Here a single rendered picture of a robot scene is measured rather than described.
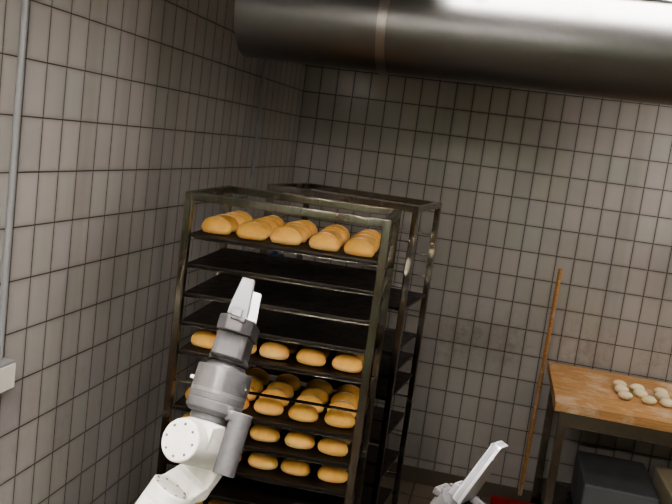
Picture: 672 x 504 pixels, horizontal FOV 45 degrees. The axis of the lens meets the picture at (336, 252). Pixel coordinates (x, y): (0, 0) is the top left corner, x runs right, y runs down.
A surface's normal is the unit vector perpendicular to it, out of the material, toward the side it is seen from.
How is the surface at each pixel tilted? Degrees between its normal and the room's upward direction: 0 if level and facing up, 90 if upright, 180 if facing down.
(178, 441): 67
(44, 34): 90
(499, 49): 112
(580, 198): 90
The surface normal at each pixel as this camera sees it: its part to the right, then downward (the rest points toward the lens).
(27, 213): 0.97, 0.15
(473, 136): -0.22, 0.11
